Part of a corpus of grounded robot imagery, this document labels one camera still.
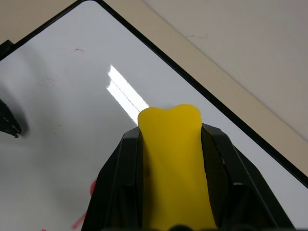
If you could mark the black whiteboard corner clip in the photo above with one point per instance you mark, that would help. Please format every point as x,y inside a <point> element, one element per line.
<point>5,47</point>

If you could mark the black pointed right gripper left finger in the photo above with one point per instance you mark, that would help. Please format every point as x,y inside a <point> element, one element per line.
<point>9,119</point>

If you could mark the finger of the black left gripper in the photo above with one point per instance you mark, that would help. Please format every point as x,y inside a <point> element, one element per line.
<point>120,183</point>

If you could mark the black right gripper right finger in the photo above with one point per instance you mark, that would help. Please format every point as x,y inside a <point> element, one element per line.
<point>231,178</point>

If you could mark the yellow sponge eraser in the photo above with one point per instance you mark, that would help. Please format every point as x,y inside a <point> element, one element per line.
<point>175,168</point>

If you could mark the black-framed whiteboard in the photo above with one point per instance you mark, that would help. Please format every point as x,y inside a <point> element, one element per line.
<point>72,96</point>

